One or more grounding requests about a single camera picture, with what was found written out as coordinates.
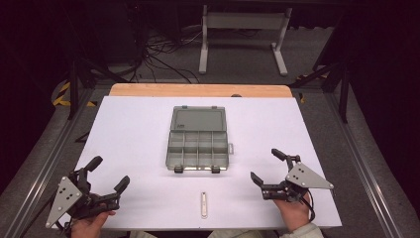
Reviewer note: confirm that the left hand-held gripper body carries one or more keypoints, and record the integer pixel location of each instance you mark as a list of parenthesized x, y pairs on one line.
[(66, 196)]

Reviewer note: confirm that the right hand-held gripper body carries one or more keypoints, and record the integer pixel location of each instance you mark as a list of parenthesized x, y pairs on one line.
[(303, 178)]

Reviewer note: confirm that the person's right hand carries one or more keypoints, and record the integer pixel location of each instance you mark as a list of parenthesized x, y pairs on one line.
[(292, 213)]

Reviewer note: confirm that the person's left hand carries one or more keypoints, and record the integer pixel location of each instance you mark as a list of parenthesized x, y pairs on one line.
[(89, 224)]

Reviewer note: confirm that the white table cover board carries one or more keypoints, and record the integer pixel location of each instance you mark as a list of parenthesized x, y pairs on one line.
[(138, 148)]

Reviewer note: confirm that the person's light clothing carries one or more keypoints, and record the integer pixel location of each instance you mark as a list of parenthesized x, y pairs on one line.
[(237, 234)]

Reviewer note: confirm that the clear grey compartment box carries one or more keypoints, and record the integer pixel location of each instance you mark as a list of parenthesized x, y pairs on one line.
[(198, 140)]

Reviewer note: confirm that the black tripod stand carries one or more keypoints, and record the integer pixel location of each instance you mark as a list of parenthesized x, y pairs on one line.
[(343, 92), (74, 89)]

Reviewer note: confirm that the aluminium floor rail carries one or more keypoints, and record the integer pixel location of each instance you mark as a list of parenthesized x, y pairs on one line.
[(360, 165), (43, 165)]

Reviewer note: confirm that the white metal stand frame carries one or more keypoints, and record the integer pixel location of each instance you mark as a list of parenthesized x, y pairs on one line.
[(242, 21)]

